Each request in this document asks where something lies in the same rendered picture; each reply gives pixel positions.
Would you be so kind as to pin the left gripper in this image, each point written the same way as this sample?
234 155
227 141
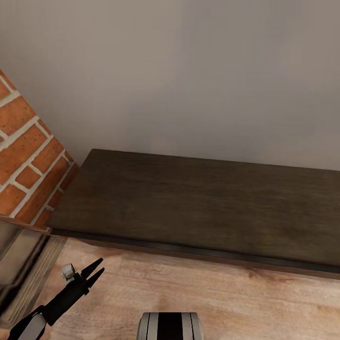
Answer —
79 286

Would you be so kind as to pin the wood fireplace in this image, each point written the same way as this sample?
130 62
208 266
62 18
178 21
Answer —
27 258

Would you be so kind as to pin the robot trunk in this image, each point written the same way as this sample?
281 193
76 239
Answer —
170 326

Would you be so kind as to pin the cabinet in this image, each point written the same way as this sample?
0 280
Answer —
270 217

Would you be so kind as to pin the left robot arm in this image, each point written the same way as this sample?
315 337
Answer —
31 327

